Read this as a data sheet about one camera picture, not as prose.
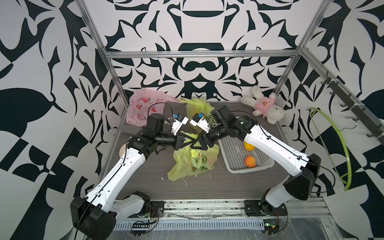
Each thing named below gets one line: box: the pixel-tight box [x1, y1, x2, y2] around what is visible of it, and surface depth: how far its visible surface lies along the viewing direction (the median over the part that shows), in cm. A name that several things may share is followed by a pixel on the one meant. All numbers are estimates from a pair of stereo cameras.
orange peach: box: [244, 155, 257, 168], surface depth 85 cm
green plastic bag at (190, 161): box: [167, 131, 220, 181], surface depth 72 cm
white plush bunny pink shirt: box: [240, 85, 286, 125], surface depth 111 cm
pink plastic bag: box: [126, 88, 179, 127], surface depth 117 cm
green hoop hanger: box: [306, 108, 352, 191], surface depth 64 cm
